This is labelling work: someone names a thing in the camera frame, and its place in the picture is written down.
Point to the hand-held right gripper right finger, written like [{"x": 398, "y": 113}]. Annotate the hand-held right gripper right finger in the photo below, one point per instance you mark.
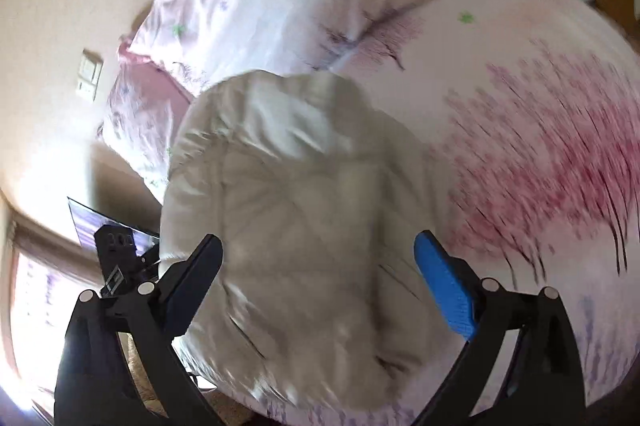
[{"x": 447, "y": 286}]

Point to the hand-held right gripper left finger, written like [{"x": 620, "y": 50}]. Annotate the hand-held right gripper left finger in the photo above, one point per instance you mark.
[{"x": 192, "y": 281}]

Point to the white puffer jacket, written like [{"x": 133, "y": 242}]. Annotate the white puffer jacket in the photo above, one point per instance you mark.
[{"x": 300, "y": 216}]

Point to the flat dark screen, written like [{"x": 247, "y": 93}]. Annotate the flat dark screen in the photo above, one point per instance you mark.
[{"x": 85, "y": 226}]

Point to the light patterned curtain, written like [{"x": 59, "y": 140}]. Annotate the light patterned curtain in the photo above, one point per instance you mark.
[{"x": 40, "y": 306}]

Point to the small floral pillow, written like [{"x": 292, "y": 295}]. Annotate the small floral pillow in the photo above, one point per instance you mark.
[{"x": 145, "y": 116}]

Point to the floral bed sheet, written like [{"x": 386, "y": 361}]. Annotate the floral bed sheet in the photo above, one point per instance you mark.
[{"x": 525, "y": 116}]

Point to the white wall socket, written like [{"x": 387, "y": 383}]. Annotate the white wall socket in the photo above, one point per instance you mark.
[{"x": 86, "y": 89}]

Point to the white wall switch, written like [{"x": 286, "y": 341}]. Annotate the white wall switch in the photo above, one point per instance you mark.
[{"x": 91, "y": 66}]

